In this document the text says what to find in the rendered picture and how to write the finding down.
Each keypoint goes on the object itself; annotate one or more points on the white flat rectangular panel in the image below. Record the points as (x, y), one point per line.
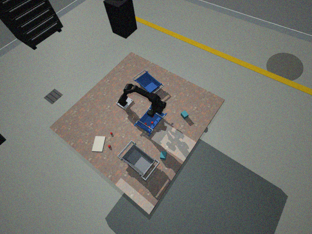
(98, 143)

